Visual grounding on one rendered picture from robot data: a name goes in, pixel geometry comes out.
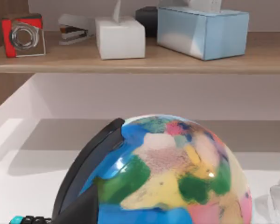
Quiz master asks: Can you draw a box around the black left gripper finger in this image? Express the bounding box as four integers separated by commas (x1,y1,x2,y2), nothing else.
51,185,99,224

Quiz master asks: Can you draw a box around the black keyboard with teal key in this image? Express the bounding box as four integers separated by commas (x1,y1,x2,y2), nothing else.
9,215,54,224

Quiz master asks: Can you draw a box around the wooden shelf unit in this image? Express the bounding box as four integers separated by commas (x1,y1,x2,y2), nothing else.
0,0,280,114

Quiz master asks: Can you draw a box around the white tissue box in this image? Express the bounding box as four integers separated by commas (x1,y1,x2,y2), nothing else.
94,0,147,60

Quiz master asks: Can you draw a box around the white and black stapler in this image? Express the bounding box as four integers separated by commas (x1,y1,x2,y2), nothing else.
58,13,95,46

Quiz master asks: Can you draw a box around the red and black tape dispenser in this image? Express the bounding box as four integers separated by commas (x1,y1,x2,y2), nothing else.
0,13,47,58

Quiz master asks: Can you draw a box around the black rounded box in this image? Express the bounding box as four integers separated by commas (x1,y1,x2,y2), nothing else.
135,6,160,38

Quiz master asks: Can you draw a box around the light blue tissue box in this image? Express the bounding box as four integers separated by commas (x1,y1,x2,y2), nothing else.
156,0,250,61

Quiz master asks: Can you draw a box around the colourful globe with black frame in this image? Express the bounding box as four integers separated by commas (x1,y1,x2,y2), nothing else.
51,113,254,224

